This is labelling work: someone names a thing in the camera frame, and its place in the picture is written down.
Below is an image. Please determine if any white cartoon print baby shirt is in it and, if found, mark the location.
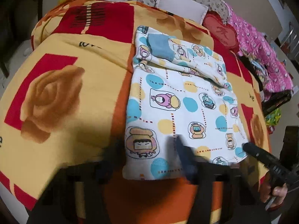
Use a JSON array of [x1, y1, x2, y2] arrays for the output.
[[123, 25, 248, 180]]

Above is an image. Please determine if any person's right hand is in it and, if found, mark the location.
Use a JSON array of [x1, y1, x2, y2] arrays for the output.
[[259, 171, 288, 208]]

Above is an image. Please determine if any pink penguin print quilt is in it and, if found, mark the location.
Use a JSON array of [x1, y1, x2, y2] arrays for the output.
[[227, 5, 293, 99]]

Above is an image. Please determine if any colourful cloth pile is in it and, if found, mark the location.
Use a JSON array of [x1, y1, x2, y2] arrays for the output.
[[239, 54, 270, 91]]

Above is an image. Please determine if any red heart-shaped cushion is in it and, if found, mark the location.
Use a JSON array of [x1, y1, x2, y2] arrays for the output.
[[202, 11, 240, 53]]

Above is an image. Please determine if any yellow red rose blanket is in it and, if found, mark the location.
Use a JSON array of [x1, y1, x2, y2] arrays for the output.
[[1, 0, 270, 223]]

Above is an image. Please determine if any white square pillow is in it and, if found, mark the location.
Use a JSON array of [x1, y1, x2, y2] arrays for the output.
[[156, 0, 208, 25]]

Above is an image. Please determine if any dark wooden side table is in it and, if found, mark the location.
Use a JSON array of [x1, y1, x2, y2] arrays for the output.
[[1, 0, 43, 78]]

